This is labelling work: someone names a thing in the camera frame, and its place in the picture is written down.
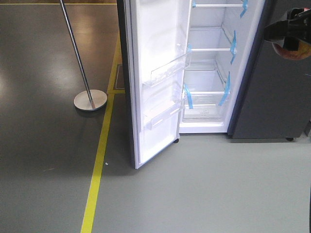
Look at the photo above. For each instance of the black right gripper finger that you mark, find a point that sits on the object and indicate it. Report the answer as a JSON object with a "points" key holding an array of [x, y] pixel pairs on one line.
{"points": [[294, 27]]}

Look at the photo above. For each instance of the red yellow apple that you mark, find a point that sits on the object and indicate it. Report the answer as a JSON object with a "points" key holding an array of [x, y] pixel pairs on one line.
{"points": [[303, 52]]}

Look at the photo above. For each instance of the white fridge door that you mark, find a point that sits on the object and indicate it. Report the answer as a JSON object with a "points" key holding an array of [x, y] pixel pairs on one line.
{"points": [[155, 54]]}

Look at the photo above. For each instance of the clear crisper drawer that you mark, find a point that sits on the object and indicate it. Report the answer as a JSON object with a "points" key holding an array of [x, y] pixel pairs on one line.
{"points": [[206, 107]]}

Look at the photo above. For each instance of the clear middle door bin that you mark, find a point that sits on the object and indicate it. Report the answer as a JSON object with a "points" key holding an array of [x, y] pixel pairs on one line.
{"points": [[180, 62]]}

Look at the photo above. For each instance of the clear door bin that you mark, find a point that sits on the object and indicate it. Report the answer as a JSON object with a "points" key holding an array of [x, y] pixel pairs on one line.
{"points": [[159, 108], [180, 62]]}

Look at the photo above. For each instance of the clear lower door bin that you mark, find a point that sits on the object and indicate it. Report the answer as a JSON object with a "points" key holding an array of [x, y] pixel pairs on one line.
{"points": [[159, 108]]}

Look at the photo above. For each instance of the grey floor sign sticker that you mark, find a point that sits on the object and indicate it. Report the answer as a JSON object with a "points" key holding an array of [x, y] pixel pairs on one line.
{"points": [[119, 81]]}

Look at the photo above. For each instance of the silver pole stand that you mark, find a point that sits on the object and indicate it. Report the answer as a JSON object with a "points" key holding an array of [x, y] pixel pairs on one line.
{"points": [[90, 99]]}

